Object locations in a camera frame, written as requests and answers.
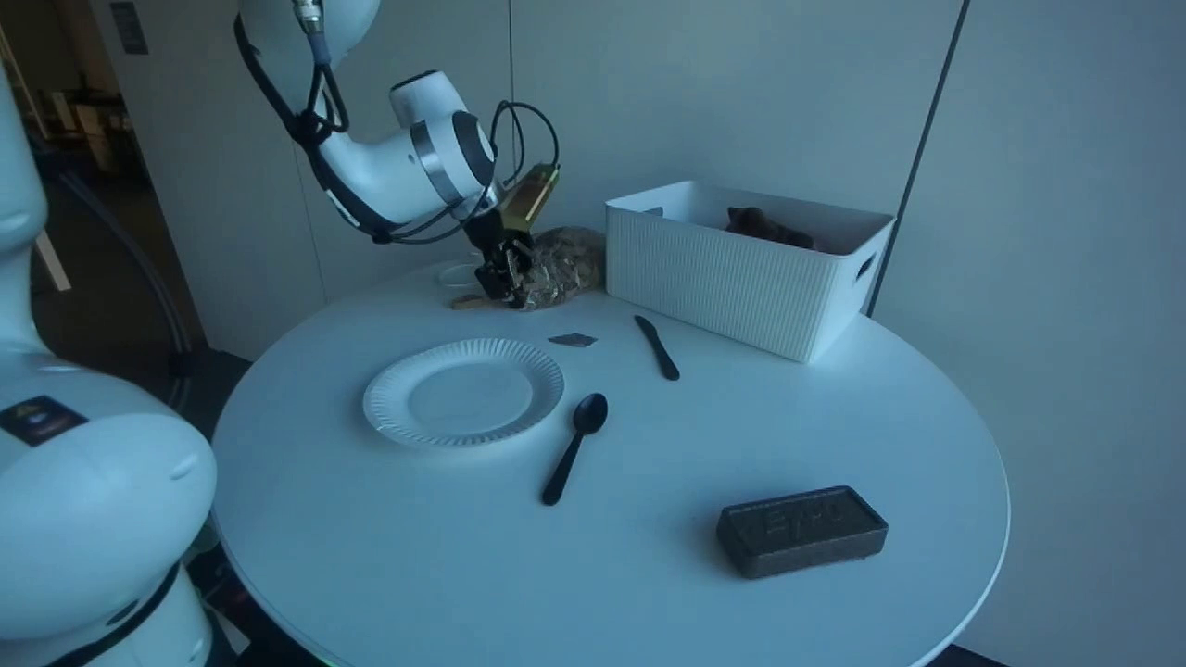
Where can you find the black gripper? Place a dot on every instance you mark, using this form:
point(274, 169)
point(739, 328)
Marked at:
point(505, 244)

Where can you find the white plastic bin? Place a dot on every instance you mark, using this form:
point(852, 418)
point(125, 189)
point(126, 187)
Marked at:
point(726, 282)

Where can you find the small dark foil scrap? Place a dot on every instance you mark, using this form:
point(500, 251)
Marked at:
point(571, 337)

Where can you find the black whiteboard eraser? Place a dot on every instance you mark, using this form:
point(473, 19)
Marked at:
point(802, 530)

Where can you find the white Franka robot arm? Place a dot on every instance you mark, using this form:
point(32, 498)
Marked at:
point(383, 171)

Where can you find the black plastic spoon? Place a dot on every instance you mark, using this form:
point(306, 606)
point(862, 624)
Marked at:
point(574, 446)

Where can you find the white paper plate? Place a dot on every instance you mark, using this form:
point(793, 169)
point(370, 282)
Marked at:
point(464, 393)

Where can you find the black plastic knife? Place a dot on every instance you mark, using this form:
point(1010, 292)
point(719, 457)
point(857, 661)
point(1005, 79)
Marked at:
point(658, 347)

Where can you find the dark items inside bin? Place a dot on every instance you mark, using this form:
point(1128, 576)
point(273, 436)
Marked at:
point(763, 229)

